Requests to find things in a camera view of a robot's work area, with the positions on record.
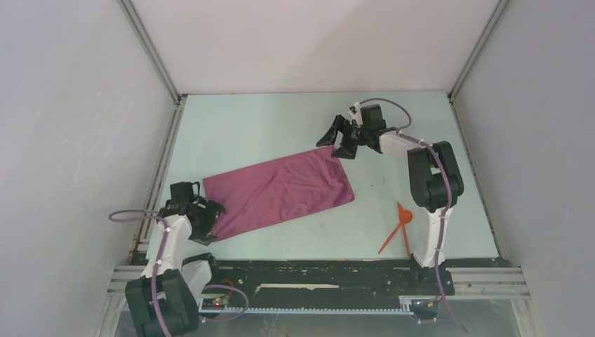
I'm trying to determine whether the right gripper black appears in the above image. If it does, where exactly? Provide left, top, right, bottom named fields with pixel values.
left=317, top=114, right=371, bottom=159

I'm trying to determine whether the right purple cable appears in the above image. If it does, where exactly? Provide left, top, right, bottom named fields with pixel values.
left=360, top=98, right=470, bottom=337

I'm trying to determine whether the magenta cloth napkin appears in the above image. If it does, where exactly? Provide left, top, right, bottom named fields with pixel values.
left=203, top=147, right=355, bottom=242

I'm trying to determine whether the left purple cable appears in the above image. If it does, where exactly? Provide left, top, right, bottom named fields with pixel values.
left=108, top=209, right=250, bottom=337

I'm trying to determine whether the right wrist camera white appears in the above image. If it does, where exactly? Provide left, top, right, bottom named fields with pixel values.
left=349, top=102, right=361, bottom=118

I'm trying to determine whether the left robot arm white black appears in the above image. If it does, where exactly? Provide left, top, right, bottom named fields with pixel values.
left=125, top=182, right=226, bottom=336

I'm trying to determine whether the aluminium frame rail front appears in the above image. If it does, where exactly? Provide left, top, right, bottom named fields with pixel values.
left=104, top=265, right=531, bottom=317

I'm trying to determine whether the left corner aluminium post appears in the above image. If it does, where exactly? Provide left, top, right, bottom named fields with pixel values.
left=116, top=0, right=187, bottom=105

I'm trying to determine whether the purple cable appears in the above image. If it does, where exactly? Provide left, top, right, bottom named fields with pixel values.
left=108, top=209, right=250, bottom=337
left=360, top=98, right=470, bottom=337

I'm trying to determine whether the orange plastic spoon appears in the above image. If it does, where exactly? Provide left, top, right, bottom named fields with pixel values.
left=399, top=209, right=413, bottom=258

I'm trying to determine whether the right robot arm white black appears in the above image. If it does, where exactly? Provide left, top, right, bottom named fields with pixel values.
left=316, top=103, right=464, bottom=293

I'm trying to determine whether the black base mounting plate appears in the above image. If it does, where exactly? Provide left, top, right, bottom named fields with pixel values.
left=211, top=260, right=455, bottom=312

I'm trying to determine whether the orange plastic knife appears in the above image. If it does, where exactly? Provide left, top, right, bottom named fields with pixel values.
left=377, top=202, right=404, bottom=255

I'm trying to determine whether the right corner aluminium post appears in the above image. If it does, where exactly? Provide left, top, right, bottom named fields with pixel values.
left=448, top=0, right=512, bottom=103

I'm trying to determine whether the corner aluminium post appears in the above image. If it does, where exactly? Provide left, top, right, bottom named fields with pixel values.
left=116, top=0, right=187, bottom=105
left=448, top=0, right=512, bottom=103

